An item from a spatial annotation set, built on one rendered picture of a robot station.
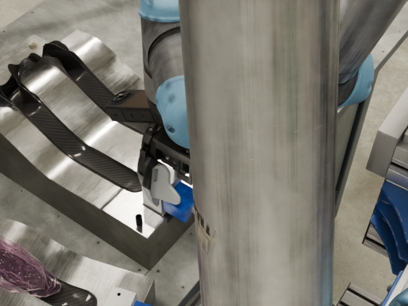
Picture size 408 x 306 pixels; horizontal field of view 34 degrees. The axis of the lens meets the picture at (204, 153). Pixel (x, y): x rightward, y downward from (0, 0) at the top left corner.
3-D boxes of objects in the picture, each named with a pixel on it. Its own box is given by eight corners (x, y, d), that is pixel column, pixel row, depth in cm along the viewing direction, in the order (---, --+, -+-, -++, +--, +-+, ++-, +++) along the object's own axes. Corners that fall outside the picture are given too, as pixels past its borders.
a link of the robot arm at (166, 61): (281, 90, 61) (252, 17, 68) (161, 105, 60) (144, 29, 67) (272, 146, 67) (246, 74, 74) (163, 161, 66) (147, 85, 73)
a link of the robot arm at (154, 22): (143, 15, 65) (132, -34, 71) (147, 95, 74) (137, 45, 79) (220, 7, 67) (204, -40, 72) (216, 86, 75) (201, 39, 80)
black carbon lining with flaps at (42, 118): (195, 147, 110) (195, 106, 103) (133, 209, 101) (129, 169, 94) (44, 64, 123) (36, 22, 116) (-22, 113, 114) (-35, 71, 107)
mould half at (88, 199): (242, 168, 116) (248, 114, 106) (149, 271, 102) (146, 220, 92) (38, 56, 135) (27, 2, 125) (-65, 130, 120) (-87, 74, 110)
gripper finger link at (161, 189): (170, 231, 92) (179, 181, 86) (136, 210, 94) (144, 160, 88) (183, 220, 94) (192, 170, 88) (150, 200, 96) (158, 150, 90)
